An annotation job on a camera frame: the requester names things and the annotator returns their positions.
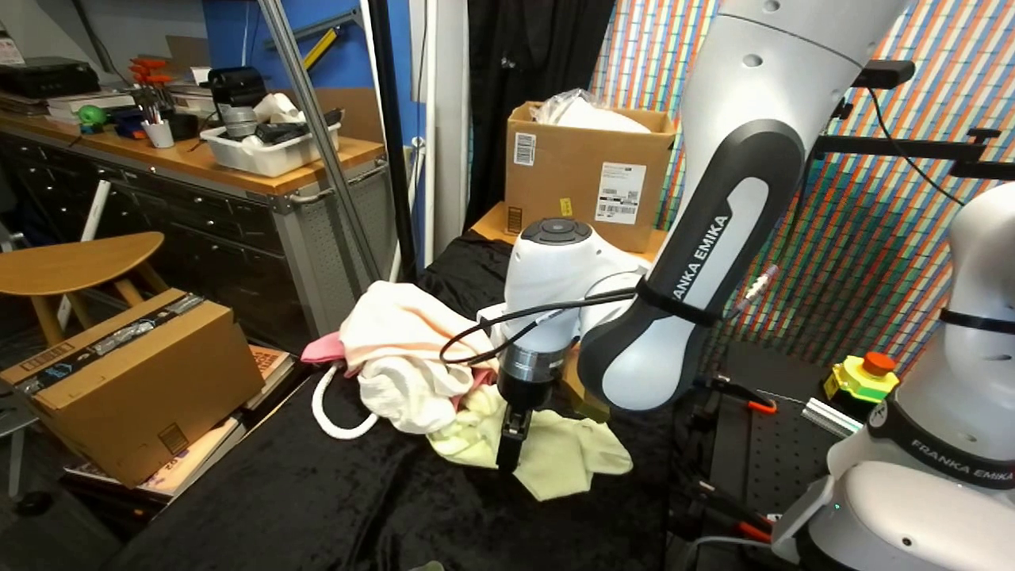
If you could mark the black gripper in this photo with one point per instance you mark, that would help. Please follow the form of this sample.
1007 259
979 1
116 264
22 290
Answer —
527 403

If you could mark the light green cloth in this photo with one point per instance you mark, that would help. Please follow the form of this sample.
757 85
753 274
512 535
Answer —
565 454

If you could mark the peach cream cloth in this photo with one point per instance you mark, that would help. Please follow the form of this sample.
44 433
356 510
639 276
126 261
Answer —
401 320

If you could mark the pink cloth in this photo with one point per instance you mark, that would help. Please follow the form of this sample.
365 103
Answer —
320 351

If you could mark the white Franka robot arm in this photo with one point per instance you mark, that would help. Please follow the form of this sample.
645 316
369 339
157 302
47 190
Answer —
770 64

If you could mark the black tablecloth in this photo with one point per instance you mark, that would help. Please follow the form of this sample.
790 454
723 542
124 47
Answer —
318 497

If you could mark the cardboard box with white label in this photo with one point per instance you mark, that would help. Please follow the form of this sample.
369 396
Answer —
560 171

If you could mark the grey workbench with wooden top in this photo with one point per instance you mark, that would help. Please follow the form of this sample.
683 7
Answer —
304 241

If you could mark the black vertical pole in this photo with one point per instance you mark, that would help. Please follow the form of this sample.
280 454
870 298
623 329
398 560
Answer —
389 159

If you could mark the short silver metal bar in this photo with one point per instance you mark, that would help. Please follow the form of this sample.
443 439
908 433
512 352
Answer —
829 418

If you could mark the yellow emergency stop button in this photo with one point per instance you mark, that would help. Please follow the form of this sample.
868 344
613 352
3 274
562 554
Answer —
859 381

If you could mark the silver metal pole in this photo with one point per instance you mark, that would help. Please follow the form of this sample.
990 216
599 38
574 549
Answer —
318 139

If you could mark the cardboard box with black tape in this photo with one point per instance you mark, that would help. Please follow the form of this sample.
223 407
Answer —
147 393

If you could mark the white plastic bin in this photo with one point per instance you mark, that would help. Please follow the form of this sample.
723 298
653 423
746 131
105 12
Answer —
263 158

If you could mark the black curtain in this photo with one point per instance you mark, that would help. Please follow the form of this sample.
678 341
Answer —
541 51

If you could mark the colourful patterned backdrop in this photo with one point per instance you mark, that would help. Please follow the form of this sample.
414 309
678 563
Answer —
898 264

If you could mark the black cylindrical device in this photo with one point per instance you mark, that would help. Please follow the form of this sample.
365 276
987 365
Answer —
235 99

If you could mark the white cup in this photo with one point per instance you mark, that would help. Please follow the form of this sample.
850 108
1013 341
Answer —
158 134

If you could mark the wooden stool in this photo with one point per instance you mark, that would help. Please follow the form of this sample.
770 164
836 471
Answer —
75 264

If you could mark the blue panel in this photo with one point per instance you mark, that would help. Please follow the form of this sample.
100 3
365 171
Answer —
231 32

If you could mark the small red object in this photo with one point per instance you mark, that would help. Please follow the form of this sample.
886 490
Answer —
151 70

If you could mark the small green object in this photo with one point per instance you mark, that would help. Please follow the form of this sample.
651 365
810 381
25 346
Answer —
91 119

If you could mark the black case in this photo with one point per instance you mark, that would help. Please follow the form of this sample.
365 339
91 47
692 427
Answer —
47 80

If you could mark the black camera boom rail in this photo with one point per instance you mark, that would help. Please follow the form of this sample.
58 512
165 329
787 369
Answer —
908 148

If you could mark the black stereo camera bar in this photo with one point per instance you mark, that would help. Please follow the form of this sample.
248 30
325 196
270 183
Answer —
886 75

